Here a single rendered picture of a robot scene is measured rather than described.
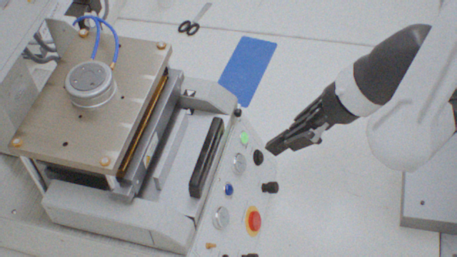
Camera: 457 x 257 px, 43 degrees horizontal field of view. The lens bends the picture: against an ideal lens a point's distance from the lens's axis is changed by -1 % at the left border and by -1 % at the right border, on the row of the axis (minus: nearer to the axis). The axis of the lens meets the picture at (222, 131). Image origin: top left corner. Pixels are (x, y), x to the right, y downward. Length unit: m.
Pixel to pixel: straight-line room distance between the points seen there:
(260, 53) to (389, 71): 0.67
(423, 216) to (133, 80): 0.62
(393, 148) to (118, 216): 0.44
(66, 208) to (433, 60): 0.61
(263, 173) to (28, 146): 0.50
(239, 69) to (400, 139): 0.73
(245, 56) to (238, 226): 0.53
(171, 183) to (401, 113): 0.42
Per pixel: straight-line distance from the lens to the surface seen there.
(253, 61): 1.48
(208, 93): 1.08
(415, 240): 1.22
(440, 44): 0.77
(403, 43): 0.87
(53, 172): 1.04
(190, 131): 1.07
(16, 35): 1.00
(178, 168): 1.02
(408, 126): 0.81
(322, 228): 1.21
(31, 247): 1.21
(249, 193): 1.16
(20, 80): 1.08
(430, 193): 1.23
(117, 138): 0.90
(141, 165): 0.95
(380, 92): 0.91
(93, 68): 0.96
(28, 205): 1.10
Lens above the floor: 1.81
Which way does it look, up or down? 52 degrees down
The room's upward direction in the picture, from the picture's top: 6 degrees counter-clockwise
